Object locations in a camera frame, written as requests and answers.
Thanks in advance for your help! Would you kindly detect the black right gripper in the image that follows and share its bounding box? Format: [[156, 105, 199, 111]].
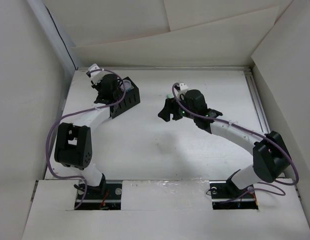
[[158, 94, 197, 122]]

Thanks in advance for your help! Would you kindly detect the clear jar of paper clips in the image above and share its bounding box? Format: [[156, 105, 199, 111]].
[[120, 79, 133, 92]]

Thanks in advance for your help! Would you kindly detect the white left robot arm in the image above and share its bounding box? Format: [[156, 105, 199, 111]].
[[54, 70, 125, 198]]

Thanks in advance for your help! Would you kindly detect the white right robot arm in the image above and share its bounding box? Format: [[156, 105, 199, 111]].
[[158, 89, 292, 197]]

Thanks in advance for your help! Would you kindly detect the black two-compartment organizer box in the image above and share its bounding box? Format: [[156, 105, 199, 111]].
[[110, 76, 140, 119]]

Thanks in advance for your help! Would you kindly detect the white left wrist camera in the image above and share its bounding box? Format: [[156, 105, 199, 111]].
[[86, 63, 105, 85]]

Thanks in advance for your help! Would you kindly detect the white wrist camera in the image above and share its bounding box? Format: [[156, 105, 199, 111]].
[[86, 63, 105, 85], [175, 82, 189, 94]]

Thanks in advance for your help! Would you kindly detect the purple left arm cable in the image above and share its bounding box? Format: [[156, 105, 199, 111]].
[[46, 69, 129, 210]]

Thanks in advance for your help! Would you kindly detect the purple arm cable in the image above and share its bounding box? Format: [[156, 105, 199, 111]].
[[46, 69, 129, 210], [171, 82, 300, 205]]

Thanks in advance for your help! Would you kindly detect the aluminium rail back edge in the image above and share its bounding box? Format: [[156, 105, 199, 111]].
[[104, 66, 251, 72]]

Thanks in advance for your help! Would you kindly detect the aluminium rail edge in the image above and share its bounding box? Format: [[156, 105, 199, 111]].
[[244, 67, 271, 133], [104, 66, 251, 72]]

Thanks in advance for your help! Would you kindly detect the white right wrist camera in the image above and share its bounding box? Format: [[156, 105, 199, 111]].
[[175, 82, 189, 94]]

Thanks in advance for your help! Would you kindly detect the aluminium rail right edge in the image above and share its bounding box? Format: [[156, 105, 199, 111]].
[[244, 67, 271, 133]]

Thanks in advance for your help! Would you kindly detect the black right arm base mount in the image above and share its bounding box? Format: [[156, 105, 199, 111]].
[[206, 179, 259, 210]]

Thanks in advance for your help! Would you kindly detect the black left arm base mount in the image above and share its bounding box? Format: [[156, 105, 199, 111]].
[[74, 176, 123, 211]]

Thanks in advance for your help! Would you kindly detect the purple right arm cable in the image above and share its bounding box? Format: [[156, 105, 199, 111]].
[[171, 82, 300, 205]]

